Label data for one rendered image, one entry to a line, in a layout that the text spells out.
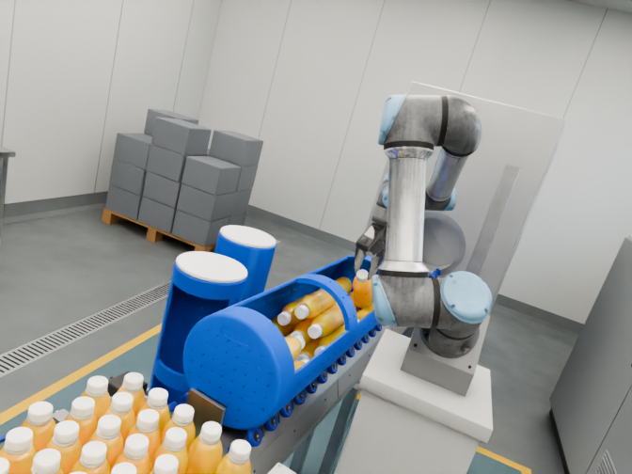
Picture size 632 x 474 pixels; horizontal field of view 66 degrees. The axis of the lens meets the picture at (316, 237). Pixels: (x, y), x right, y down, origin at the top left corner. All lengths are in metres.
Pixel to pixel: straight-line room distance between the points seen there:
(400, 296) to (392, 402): 0.28
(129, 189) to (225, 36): 2.75
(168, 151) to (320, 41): 2.57
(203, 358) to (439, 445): 0.61
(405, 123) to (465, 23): 5.04
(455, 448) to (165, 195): 4.03
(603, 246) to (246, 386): 5.41
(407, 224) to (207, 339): 0.54
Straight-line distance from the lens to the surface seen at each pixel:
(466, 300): 1.11
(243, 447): 1.01
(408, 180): 1.12
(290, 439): 1.42
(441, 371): 1.30
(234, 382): 1.20
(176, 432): 1.01
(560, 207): 6.09
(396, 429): 1.30
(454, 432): 1.28
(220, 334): 1.17
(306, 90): 6.39
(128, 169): 5.11
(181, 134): 4.74
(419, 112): 1.13
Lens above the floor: 1.74
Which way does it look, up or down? 15 degrees down
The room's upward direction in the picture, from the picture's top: 16 degrees clockwise
